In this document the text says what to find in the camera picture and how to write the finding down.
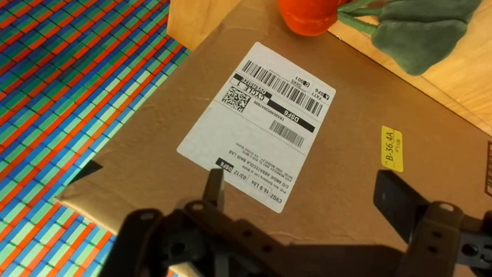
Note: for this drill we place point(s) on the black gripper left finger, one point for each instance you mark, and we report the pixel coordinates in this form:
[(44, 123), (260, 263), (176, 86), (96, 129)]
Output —
[(214, 188)]

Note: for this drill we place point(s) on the colourful striped rug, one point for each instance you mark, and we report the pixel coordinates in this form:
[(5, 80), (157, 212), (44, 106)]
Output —
[(71, 74)]

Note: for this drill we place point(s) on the green plush leaves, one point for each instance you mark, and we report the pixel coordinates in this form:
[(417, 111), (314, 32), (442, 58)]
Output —
[(416, 34)]

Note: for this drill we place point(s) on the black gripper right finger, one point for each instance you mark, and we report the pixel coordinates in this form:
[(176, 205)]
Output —
[(399, 203)]

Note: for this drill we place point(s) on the yellow sticker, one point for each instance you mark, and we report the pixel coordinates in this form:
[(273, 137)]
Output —
[(393, 149)]

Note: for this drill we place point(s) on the orange pot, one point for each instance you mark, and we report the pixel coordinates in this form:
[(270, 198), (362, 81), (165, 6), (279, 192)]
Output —
[(310, 17)]

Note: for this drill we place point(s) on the brown cardboard box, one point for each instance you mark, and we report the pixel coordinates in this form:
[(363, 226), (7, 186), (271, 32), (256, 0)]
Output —
[(331, 201)]

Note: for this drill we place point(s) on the white shipping label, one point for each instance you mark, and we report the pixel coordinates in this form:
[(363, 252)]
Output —
[(260, 126)]

